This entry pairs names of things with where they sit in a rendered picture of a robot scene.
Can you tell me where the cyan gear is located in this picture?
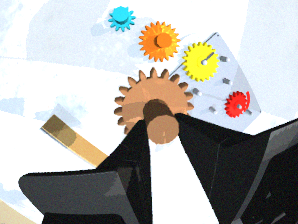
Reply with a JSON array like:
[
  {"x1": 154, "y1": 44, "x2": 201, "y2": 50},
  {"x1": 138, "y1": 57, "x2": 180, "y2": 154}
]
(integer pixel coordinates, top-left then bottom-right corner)
[{"x1": 108, "y1": 6, "x2": 137, "y2": 32}]

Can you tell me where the grey board with pegs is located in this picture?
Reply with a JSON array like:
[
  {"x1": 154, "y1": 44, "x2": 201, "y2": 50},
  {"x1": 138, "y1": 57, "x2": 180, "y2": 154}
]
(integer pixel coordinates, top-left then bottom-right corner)
[{"x1": 169, "y1": 32, "x2": 262, "y2": 132}]

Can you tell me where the yellow gear with black stripe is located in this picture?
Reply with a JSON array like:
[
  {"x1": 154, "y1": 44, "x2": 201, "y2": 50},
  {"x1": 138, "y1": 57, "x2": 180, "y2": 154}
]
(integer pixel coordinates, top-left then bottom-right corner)
[{"x1": 181, "y1": 41, "x2": 220, "y2": 81}]

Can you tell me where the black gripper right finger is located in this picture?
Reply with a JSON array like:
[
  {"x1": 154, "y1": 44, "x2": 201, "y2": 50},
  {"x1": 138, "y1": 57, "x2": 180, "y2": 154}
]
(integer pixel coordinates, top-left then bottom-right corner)
[{"x1": 174, "y1": 113, "x2": 298, "y2": 224}]

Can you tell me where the red gear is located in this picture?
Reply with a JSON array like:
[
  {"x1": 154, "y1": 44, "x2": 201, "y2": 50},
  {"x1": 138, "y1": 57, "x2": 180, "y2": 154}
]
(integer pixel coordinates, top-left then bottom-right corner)
[{"x1": 223, "y1": 91, "x2": 247, "y2": 117}]

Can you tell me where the tan gear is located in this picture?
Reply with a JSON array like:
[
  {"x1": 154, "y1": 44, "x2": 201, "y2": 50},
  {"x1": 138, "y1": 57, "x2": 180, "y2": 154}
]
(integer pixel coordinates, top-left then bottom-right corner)
[{"x1": 113, "y1": 67, "x2": 194, "y2": 145}]

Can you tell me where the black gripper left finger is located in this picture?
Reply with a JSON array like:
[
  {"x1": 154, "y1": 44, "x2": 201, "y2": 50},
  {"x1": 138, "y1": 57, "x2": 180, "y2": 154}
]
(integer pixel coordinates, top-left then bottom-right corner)
[{"x1": 19, "y1": 120, "x2": 153, "y2": 224}]

